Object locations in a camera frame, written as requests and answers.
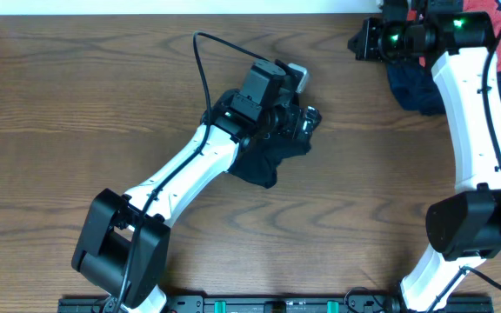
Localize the black t-shirt with logo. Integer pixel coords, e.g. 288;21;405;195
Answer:
228;135;311;189

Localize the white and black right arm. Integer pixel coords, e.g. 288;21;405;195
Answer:
348;11;501;312

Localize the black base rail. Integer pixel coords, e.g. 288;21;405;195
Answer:
57;291;495;313

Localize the navy blue crumpled garment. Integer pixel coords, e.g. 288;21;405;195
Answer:
384;12;501;117

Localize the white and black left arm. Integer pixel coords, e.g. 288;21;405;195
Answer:
71;90;322;312

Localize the red crumpled shirt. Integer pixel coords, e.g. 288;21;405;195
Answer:
424;0;501;74

